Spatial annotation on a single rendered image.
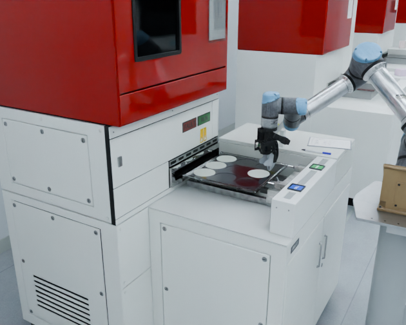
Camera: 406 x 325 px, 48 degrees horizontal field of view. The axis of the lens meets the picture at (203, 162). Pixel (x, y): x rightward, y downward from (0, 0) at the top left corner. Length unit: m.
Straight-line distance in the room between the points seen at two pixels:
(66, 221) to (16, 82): 0.60
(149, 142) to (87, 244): 0.50
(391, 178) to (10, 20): 1.62
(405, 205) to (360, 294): 1.05
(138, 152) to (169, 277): 0.59
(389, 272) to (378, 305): 0.19
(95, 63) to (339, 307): 1.92
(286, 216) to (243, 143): 0.71
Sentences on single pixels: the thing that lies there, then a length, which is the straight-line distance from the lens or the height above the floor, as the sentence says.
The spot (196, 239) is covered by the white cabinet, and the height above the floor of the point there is 0.73.
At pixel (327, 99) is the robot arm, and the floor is 1.22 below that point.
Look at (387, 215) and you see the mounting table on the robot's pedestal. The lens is 2.02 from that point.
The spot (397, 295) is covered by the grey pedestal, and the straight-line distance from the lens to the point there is 2.28.
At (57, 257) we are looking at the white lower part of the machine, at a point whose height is 0.56.
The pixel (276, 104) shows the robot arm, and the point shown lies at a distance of 1.99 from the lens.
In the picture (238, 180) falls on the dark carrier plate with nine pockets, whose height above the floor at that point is 0.90.
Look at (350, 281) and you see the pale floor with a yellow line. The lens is 3.05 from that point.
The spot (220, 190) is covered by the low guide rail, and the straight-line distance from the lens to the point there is 2.05.
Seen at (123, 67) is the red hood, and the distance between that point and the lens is 1.62.
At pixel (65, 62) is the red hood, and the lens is 1.76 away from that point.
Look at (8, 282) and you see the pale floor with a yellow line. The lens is 3.14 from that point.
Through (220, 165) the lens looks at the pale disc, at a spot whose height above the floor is 0.90.
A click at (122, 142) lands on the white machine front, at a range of 1.74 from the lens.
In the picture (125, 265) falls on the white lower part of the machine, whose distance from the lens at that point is 1.94.
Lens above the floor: 1.67
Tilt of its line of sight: 20 degrees down
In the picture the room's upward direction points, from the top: straight up
